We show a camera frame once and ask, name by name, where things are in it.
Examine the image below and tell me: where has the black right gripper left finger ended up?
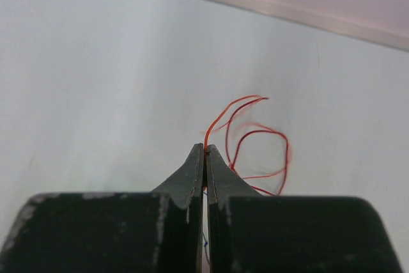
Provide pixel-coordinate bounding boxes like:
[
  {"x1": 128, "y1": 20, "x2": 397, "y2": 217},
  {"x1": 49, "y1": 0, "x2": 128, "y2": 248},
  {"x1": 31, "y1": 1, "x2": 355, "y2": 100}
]
[{"x1": 1, "y1": 143, "x2": 204, "y2": 272}]

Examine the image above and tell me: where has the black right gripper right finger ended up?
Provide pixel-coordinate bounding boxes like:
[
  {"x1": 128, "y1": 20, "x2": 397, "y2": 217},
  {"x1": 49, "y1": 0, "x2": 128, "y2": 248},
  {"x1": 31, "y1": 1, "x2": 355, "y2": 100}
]
[{"x1": 206, "y1": 145, "x2": 402, "y2": 272}]

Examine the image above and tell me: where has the orange cable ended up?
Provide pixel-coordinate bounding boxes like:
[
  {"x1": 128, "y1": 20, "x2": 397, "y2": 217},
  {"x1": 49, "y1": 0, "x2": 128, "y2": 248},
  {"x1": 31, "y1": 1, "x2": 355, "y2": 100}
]
[{"x1": 199, "y1": 94, "x2": 293, "y2": 197}]

